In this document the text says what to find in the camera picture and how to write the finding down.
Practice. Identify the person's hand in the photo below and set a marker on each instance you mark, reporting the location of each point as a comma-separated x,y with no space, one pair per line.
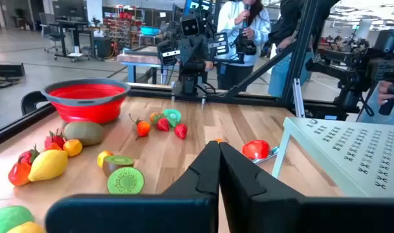
386,94

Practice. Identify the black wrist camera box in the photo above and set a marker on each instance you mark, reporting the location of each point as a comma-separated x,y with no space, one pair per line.
190,26

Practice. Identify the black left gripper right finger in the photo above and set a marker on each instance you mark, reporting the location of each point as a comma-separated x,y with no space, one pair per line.
255,207

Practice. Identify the grey office chair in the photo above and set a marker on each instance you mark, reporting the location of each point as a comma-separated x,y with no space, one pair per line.
52,32

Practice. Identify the black floor box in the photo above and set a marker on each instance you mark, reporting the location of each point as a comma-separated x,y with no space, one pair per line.
6,69

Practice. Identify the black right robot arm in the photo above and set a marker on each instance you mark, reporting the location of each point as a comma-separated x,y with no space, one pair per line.
190,84

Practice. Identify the black desk with legs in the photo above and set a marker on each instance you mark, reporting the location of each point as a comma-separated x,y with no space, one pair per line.
72,26

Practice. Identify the round green toy fruit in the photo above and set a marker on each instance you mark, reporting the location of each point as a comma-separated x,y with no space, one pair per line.
7,218

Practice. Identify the yellow toy mango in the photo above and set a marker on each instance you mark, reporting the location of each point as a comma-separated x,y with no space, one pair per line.
48,165

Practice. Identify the whole brown toy kiwi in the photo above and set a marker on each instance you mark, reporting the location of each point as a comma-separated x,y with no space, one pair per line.
83,133

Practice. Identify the person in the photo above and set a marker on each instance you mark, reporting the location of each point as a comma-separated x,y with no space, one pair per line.
280,74
229,19
371,111

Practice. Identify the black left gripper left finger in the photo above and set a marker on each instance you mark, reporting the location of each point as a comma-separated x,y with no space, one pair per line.
190,207

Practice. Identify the orange green toy fruit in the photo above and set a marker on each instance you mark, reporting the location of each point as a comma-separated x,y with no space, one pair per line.
154,118

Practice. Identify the toy kiwi half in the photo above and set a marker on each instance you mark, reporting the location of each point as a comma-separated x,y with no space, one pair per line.
117,161
125,181

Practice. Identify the black table clamp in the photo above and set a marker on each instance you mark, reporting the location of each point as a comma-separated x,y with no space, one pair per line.
30,102

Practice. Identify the black handheld camera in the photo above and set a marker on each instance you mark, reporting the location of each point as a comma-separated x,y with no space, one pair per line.
245,45

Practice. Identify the teal tub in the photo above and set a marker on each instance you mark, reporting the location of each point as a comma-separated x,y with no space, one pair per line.
150,30

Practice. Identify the large black video camera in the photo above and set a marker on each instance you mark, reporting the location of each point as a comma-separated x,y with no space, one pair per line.
358,69

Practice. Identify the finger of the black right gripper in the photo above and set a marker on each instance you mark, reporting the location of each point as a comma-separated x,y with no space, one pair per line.
167,53
218,43

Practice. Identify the orange toy fruit with stem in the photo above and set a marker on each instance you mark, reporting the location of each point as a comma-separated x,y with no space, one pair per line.
143,128

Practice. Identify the small orange toy fruit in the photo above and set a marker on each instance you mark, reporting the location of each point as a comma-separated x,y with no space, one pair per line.
53,147
72,148
218,140

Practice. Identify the green perforated metal shelf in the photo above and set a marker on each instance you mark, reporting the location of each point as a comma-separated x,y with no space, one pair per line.
345,155

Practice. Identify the rack with red bins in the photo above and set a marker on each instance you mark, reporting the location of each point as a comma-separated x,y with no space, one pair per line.
124,22

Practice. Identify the grey toy knife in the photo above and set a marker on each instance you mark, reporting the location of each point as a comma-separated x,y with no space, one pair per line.
269,154

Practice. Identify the red-orange toy pepper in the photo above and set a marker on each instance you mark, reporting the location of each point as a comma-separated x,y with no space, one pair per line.
18,174

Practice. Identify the red collapsible bowl grey rim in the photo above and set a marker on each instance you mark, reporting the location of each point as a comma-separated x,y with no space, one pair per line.
86,110

